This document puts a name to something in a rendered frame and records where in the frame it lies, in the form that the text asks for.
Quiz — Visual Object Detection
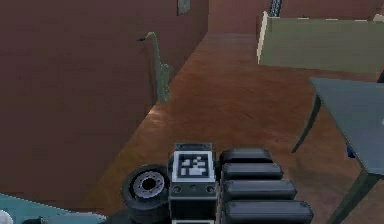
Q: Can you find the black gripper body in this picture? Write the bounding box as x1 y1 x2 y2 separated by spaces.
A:
120 163 172 224

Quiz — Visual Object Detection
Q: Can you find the pale teal furniture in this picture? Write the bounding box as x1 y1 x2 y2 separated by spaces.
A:
0 192 107 224

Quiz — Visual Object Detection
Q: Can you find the small blue object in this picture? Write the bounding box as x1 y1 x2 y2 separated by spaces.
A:
345 143 356 159

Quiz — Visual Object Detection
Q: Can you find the grey table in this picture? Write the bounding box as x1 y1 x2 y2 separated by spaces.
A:
290 77 384 224

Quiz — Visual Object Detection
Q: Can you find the black patterned object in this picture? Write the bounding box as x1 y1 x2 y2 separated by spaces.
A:
269 0 283 18

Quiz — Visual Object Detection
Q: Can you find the olive green cabinet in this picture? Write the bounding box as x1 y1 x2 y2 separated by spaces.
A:
256 11 384 75

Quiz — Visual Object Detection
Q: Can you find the grey framed wall picture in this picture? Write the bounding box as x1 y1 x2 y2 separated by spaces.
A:
177 0 192 16

